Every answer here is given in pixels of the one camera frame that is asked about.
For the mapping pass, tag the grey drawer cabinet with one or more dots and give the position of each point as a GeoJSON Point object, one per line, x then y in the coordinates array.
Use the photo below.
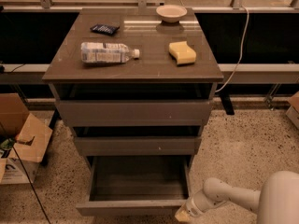
{"type": "Point", "coordinates": [141, 30]}

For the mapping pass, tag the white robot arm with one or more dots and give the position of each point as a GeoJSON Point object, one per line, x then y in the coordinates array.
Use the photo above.
{"type": "Point", "coordinates": [276, 203]}

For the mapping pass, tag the grey drawer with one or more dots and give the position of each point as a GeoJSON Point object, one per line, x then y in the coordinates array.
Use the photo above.
{"type": "Point", "coordinates": [136, 186]}
{"type": "Point", "coordinates": [107, 105]}
{"type": "Point", "coordinates": [142, 140]}

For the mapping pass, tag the beige ceramic bowl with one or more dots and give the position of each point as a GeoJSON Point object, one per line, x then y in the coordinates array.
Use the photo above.
{"type": "Point", "coordinates": [171, 13]}

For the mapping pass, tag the grey middle drawer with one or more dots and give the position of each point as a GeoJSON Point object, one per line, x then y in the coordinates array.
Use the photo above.
{"type": "Point", "coordinates": [142, 140]}

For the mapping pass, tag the grey bottom drawer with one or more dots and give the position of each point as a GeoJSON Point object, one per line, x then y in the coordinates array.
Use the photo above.
{"type": "Point", "coordinates": [136, 186]}

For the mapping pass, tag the grey top drawer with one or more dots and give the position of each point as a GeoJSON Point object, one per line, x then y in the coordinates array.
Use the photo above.
{"type": "Point", "coordinates": [107, 105]}

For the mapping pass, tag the open cardboard box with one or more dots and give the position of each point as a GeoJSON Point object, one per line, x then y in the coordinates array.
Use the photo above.
{"type": "Point", "coordinates": [24, 139]}

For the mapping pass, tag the cardboard box at right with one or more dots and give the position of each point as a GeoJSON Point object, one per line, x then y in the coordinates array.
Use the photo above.
{"type": "Point", "coordinates": [293, 111]}

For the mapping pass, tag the dark blue snack packet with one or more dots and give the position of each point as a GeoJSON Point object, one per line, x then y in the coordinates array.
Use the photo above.
{"type": "Point", "coordinates": [104, 29]}

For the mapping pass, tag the clear plastic water bottle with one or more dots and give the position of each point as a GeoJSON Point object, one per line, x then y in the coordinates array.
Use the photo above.
{"type": "Point", "coordinates": [95, 52]}

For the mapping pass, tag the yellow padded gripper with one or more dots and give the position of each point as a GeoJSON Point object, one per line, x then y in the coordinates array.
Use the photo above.
{"type": "Point", "coordinates": [194, 205]}

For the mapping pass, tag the yellow sponge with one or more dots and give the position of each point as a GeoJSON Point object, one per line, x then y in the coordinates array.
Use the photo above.
{"type": "Point", "coordinates": [182, 52]}

